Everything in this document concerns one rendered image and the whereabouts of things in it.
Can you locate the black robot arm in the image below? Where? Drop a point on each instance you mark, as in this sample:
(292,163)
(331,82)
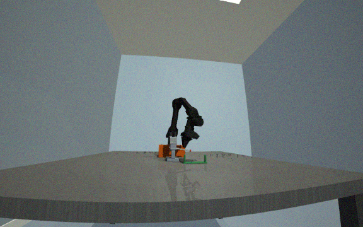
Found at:
(194,118)

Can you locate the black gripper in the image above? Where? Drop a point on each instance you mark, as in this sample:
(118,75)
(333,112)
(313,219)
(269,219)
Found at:
(187,135)

